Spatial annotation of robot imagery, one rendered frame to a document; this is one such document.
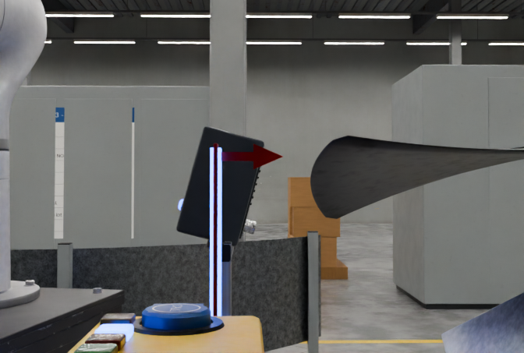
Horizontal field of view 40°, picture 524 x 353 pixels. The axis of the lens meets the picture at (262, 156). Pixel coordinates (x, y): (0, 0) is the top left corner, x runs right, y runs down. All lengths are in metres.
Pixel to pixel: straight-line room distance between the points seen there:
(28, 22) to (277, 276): 1.85
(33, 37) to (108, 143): 5.77
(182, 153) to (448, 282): 2.70
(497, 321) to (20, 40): 0.66
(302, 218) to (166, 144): 2.61
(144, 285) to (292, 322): 0.65
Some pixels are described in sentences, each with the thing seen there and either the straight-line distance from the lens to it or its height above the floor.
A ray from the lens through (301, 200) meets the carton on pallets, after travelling 8.70.
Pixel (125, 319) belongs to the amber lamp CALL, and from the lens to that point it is 0.43.
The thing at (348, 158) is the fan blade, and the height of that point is 1.18.
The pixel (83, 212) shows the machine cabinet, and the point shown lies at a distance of 6.79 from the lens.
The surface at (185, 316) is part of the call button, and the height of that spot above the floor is 1.08.
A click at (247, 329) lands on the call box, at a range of 0.42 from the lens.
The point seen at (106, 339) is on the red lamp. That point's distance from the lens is 0.37.
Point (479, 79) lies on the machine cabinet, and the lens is 6.98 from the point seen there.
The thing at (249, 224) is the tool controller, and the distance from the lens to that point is 1.28.
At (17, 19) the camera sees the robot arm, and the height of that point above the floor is 1.36.
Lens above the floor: 1.16
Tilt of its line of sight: 2 degrees up
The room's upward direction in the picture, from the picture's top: straight up
